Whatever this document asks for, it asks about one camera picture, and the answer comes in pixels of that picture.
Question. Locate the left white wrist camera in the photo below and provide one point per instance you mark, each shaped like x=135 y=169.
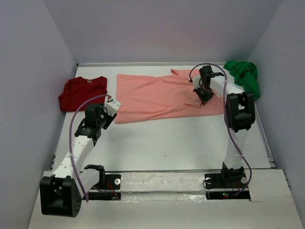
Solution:
x=112 y=106

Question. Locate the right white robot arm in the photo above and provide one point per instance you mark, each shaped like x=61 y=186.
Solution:
x=239 y=115

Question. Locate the pink t-shirt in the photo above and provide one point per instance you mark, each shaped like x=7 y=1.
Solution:
x=146 y=98

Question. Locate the red folded t-shirt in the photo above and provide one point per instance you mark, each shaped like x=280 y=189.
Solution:
x=78 y=90

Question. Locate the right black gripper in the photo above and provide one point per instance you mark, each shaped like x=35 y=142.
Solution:
x=203 y=94

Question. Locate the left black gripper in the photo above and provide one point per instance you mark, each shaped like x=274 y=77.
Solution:
x=110 y=119

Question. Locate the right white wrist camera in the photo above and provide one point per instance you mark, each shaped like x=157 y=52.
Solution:
x=197 y=82

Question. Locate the green crumpled t-shirt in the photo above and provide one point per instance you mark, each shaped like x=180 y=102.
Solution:
x=245 y=74

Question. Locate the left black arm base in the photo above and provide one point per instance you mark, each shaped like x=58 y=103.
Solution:
x=104 y=186

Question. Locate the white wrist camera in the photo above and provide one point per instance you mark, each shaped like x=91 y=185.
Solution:
x=197 y=82
x=112 y=106

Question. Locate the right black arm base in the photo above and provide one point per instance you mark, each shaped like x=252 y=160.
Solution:
x=226 y=184

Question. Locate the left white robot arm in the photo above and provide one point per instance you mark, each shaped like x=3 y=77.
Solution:
x=62 y=192

